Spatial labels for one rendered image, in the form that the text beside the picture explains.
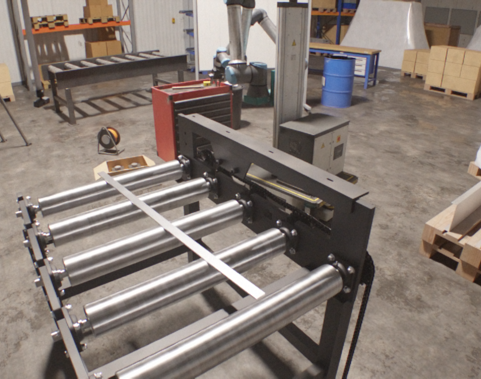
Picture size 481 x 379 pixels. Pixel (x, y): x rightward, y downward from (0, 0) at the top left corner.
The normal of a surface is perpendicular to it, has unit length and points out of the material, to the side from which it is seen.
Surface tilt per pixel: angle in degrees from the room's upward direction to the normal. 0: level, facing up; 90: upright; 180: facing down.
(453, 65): 90
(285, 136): 90
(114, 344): 0
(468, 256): 90
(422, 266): 0
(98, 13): 90
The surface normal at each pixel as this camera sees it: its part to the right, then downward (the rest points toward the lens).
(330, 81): -0.61, 0.36
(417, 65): -0.80, 0.28
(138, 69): 0.62, 0.36
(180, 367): 0.40, -0.40
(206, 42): 0.20, 0.45
